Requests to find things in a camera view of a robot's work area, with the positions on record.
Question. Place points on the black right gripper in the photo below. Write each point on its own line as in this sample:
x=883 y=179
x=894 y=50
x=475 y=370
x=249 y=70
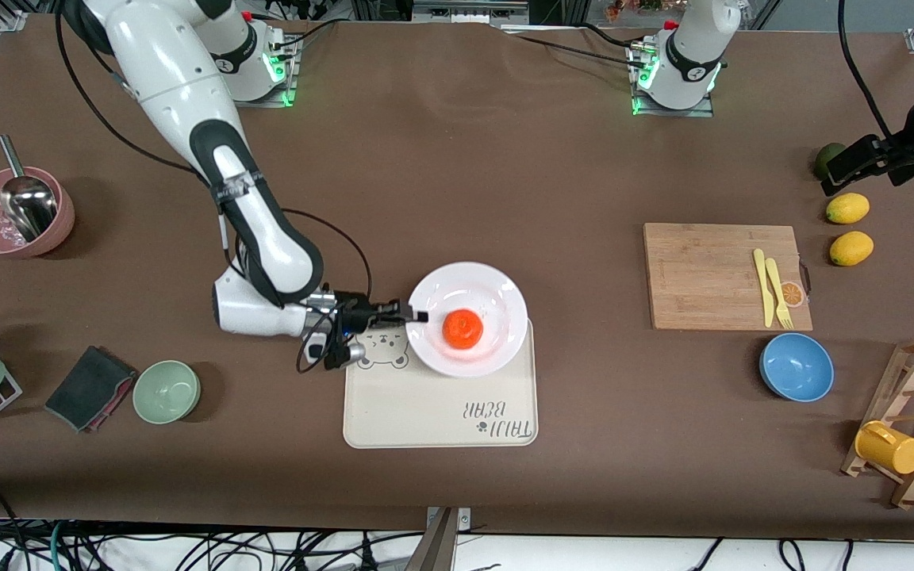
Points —
x=355 y=313

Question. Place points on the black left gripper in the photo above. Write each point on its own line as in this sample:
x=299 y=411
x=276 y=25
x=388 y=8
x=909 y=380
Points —
x=908 y=148

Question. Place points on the orange fruit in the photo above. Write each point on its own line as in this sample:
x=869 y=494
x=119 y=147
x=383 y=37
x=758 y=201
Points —
x=462 y=329

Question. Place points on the white round plate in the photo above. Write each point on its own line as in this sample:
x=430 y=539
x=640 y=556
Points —
x=505 y=301

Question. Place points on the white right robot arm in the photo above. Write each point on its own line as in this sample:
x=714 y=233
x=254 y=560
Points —
x=163 y=71

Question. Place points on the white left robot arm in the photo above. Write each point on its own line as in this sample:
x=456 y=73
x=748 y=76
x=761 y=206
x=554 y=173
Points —
x=687 y=55

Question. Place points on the green avocado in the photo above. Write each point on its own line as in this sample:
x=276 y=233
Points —
x=823 y=157

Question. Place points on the yellow lemon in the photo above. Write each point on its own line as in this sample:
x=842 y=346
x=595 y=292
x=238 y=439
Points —
x=851 y=248
x=847 y=208

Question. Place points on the cream bear print tray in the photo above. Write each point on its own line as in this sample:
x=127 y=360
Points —
x=425 y=404

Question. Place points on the orange slice tag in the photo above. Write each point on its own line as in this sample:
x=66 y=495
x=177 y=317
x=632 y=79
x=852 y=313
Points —
x=792 y=294

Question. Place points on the yellow plastic fork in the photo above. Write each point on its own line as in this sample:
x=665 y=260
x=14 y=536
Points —
x=777 y=289

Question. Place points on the yellow plastic knife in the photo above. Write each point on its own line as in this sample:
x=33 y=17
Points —
x=764 y=293

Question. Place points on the wooden cutting board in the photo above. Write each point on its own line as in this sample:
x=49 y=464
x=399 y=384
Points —
x=703 y=270

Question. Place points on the brown table cloth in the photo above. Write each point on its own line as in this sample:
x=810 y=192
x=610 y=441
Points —
x=505 y=159

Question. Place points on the blue bowl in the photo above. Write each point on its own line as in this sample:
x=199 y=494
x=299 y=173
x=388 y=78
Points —
x=796 y=367

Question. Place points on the light green bowl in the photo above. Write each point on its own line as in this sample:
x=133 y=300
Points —
x=166 y=392

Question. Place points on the yellow mug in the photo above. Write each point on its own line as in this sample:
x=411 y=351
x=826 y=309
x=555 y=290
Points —
x=889 y=448

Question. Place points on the pink folded cloth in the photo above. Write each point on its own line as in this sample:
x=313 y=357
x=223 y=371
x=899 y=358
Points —
x=117 y=396

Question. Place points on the dark grey folded cloth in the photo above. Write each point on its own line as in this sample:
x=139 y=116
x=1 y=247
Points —
x=84 y=385

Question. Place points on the metal scoop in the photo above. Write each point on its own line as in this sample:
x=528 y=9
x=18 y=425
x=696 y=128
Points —
x=28 y=202

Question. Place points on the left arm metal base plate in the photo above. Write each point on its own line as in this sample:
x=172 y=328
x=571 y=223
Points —
x=703 y=111

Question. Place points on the metal clamp bracket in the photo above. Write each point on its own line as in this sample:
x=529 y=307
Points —
x=463 y=519

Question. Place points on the grey camera mount pole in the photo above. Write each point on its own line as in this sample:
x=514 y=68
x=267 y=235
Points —
x=437 y=547

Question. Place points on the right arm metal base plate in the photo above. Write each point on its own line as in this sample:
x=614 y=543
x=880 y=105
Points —
x=286 y=91

